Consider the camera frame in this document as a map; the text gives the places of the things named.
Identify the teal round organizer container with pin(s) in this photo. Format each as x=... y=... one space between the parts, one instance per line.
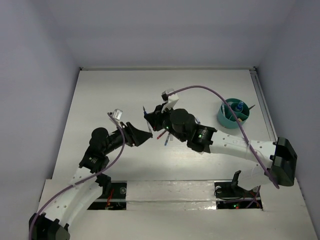
x=231 y=116

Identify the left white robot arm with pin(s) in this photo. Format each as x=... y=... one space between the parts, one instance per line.
x=56 y=219

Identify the red pen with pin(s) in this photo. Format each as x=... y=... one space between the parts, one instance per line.
x=161 y=134

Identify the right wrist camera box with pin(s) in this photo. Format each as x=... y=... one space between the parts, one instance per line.
x=170 y=99

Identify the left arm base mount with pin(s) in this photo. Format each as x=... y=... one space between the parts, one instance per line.
x=113 y=195

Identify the blue grip clear pen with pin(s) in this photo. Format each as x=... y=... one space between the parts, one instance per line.
x=148 y=125

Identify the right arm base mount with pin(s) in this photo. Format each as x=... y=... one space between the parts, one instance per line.
x=232 y=197

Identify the blue pen with clip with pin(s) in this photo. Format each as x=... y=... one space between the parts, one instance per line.
x=168 y=138

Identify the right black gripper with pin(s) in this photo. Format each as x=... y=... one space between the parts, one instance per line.
x=155 y=118

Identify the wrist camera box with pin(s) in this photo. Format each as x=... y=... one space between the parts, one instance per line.
x=116 y=114
x=170 y=99

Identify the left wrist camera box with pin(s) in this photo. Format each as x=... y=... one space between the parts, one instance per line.
x=116 y=114

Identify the correction fluid bottle blue cap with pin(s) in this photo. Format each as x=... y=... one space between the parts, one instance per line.
x=239 y=106

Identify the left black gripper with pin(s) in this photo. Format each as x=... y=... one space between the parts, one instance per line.
x=132 y=136

